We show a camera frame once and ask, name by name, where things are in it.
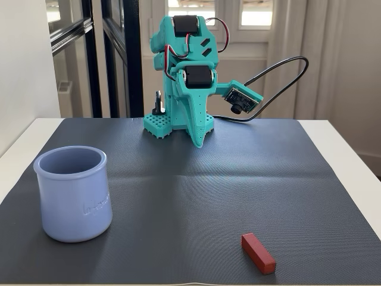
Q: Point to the wrist camera on teal mount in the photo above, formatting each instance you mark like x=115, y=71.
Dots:
x=242, y=96

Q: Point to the white radiator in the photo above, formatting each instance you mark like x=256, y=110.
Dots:
x=65, y=98

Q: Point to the teal gripper black servo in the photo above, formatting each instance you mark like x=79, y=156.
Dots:
x=197, y=78

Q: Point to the red wooden block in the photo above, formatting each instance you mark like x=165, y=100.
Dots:
x=258, y=253

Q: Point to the white curtain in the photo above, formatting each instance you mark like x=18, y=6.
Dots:
x=315, y=59

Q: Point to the dark grey textured mat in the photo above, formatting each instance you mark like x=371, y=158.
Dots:
x=184, y=208

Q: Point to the white window door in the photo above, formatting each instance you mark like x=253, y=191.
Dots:
x=256, y=35

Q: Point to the black table clamp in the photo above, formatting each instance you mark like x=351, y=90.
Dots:
x=158, y=102

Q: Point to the black framed glass door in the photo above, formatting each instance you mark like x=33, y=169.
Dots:
x=131, y=59

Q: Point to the lavender ceramic pot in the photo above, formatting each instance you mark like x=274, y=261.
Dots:
x=74, y=202

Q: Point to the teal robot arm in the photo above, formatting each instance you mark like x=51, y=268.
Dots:
x=166, y=38

